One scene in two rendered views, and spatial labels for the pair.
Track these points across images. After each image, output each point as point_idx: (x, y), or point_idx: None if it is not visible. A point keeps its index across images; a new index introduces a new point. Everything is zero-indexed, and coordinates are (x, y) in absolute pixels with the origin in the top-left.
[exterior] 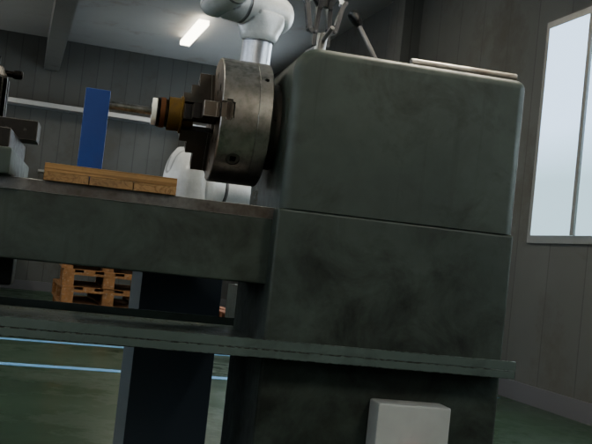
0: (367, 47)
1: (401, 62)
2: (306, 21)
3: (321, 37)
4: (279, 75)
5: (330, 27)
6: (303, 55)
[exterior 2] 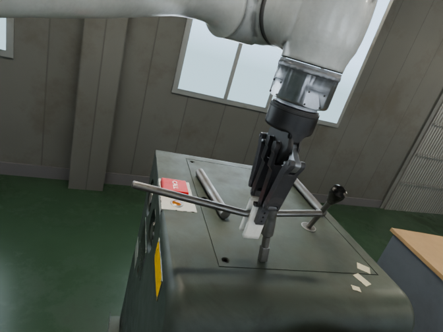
0: (320, 217)
1: (342, 227)
2: (275, 199)
3: (277, 212)
4: (318, 327)
5: (322, 215)
6: (414, 315)
